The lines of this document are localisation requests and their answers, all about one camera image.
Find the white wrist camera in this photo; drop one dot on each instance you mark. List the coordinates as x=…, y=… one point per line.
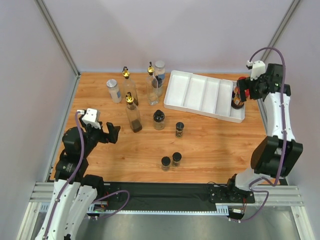
x=89, y=116
x=257, y=68

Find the small black lid jar left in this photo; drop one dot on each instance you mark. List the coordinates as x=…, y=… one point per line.
x=165, y=163

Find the black lid jar behind bottle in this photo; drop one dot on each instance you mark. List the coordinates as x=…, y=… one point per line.
x=160, y=85

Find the aluminium front rail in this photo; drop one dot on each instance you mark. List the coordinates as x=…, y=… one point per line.
x=280, y=195

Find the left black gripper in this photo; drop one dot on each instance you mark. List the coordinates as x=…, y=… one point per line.
x=113, y=131

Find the left aluminium corner post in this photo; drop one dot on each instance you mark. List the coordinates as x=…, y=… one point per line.
x=56, y=34

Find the silver lid jar white beads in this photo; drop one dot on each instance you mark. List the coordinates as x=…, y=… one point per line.
x=114, y=90

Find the oil bottle dark sauce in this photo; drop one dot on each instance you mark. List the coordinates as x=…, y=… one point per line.
x=129, y=85
x=133, y=113

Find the silver lid jar blue label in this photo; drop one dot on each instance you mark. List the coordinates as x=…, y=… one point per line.
x=160, y=69

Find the oil bottle dark sauce front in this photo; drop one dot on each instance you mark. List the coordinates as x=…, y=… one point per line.
x=133, y=113

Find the oil bottle dark sauce back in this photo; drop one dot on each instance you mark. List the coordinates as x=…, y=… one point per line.
x=129, y=85

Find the clear oil bottle gold spout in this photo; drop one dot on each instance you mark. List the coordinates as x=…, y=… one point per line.
x=152, y=86

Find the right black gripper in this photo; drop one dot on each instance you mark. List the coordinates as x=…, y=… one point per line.
x=249, y=88

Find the black lid glass spice jar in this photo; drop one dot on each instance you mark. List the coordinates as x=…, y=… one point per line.
x=159, y=120

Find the small black lid jar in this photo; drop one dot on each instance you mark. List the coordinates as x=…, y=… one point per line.
x=165, y=163
x=176, y=159

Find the aluminium corner post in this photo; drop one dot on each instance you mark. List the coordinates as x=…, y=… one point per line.
x=56, y=34
x=285, y=21

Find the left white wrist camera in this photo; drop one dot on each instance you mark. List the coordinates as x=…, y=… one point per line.
x=89, y=116

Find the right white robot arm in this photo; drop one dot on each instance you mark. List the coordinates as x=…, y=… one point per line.
x=276, y=155

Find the black label spice shaker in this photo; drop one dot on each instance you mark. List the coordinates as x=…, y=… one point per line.
x=179, y=128

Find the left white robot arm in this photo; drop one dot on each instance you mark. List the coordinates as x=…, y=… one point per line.
x=74, y=190

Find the red lid sauce jar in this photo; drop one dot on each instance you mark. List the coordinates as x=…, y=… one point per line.
x=234, y=92
x=236, y=101

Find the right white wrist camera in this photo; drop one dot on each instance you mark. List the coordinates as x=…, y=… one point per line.
x=257, y=68

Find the small black lid jar right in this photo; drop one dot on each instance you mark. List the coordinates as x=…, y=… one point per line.
x=176, y=159

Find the white compartment tray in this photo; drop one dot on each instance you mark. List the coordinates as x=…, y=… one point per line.
x=202, y=95

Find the right aluminium corner post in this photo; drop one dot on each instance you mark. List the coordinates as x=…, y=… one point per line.
x=285, y=21

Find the black base mat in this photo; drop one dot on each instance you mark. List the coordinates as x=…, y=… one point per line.
x=171, y=196

